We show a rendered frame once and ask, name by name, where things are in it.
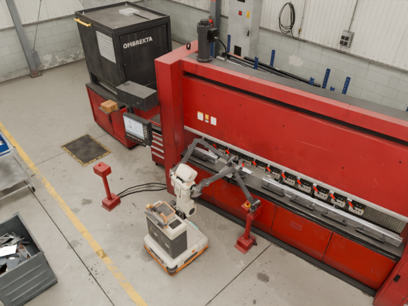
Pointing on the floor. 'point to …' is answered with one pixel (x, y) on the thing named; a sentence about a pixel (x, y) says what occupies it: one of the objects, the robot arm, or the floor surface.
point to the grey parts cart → (12, 169)
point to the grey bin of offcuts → (22, 264)
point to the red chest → (157, 151)
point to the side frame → (396, 280)
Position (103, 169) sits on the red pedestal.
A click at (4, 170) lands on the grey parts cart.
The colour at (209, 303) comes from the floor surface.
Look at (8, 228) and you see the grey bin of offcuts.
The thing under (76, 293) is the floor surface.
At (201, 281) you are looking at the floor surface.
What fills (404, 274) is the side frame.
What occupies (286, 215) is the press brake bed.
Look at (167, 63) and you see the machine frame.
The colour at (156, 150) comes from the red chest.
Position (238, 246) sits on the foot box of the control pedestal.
